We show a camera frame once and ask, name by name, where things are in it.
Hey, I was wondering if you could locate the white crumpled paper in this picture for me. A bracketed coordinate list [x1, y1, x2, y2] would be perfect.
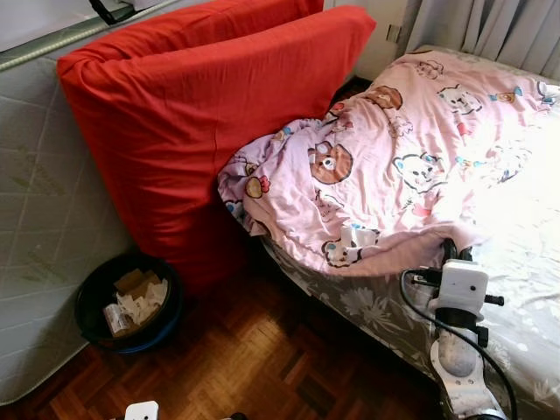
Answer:
[102, 278, 169, 338]

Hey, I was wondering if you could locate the black strap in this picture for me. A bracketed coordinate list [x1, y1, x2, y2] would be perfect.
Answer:
[87, 0, 134, 25]

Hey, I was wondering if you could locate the pink cartoon print blanket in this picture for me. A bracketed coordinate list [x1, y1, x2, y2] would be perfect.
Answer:
[217, 48, 560, 279]

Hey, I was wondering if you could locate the black waste bin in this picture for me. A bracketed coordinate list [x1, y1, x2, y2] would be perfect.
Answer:
[74, 252, 185, 354]

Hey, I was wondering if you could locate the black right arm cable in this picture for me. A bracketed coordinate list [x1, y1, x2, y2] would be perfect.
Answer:
[401, 267, 519, 420]

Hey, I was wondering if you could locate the bed with beige floral sheet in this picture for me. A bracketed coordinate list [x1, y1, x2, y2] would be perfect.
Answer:
[258, 44, 560, 420]

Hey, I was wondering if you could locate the grey quilted mattress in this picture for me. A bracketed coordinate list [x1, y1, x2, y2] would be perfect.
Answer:
[0, 0, 198, 405]

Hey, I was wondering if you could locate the brown cardboard piece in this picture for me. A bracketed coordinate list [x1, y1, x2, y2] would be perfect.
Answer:
[114, 269, 151, 297]

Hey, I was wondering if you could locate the grey curtain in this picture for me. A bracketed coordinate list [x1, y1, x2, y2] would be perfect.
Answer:
[404, 0, 560, 80]

